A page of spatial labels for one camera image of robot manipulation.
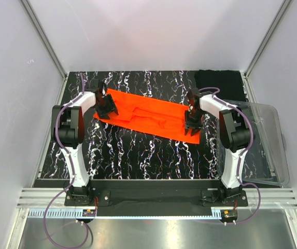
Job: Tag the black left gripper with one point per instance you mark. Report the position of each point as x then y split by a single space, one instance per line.
111 107

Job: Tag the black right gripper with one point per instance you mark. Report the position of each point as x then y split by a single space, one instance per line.
195 127

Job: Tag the orange t shirt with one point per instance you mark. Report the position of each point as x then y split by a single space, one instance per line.
148 115

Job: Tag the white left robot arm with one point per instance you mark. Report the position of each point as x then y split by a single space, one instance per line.
67 130

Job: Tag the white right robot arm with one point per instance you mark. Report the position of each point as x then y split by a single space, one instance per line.
236 135

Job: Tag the folded black t shirt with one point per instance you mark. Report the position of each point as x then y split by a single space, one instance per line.
230 83

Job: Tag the clear plastic bin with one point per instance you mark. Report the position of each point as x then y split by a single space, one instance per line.
265 161

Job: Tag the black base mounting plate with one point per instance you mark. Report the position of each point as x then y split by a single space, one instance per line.
160 185

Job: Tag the right orange connector block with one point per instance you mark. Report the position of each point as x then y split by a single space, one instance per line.
230 213

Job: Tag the orange connector block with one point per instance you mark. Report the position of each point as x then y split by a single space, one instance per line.
230 213
89 212

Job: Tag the left orange connector block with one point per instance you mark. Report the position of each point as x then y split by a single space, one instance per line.
89 212

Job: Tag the left aluminium frame post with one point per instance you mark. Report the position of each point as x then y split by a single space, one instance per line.
32 16

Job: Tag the aluminium frame post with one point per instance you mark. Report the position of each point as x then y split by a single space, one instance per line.
268 35
32 16

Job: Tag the slotted cable duct rail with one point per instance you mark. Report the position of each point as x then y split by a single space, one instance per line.
204 214

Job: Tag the right aluminium frame post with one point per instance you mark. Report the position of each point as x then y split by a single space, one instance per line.
268 35

